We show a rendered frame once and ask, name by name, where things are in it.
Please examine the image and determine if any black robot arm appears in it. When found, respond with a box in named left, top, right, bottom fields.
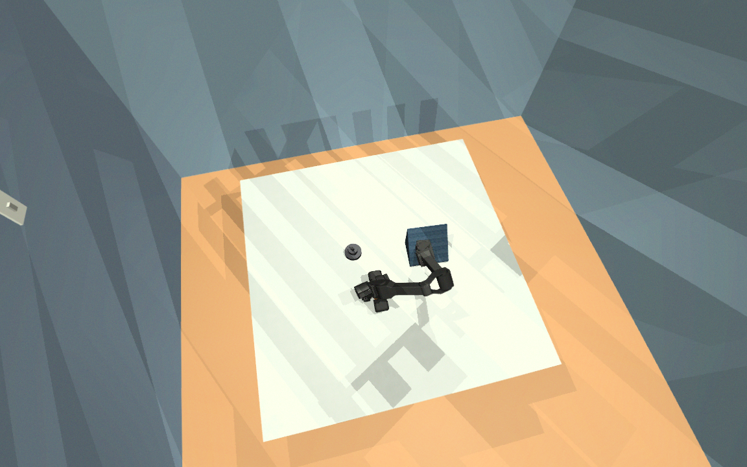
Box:
left=354, top=240, right=455, bottom=302

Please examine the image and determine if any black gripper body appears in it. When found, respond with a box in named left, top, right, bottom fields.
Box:
left=368, top=270, right=389, bottom=313

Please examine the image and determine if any grey round pedestal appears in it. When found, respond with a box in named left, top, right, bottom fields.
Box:
left=344, top=243, right=362, bottom=261

